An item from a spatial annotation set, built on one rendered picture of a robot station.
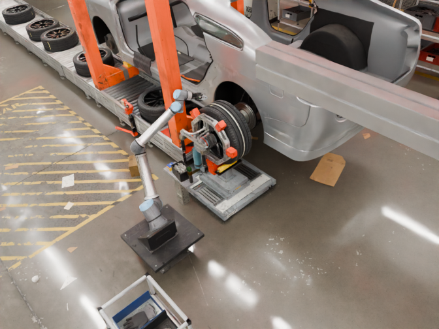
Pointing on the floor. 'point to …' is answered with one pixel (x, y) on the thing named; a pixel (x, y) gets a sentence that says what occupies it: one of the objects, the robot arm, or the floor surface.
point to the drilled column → (182, 193)
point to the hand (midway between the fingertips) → (206, 97)
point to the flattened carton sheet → (328, 169)
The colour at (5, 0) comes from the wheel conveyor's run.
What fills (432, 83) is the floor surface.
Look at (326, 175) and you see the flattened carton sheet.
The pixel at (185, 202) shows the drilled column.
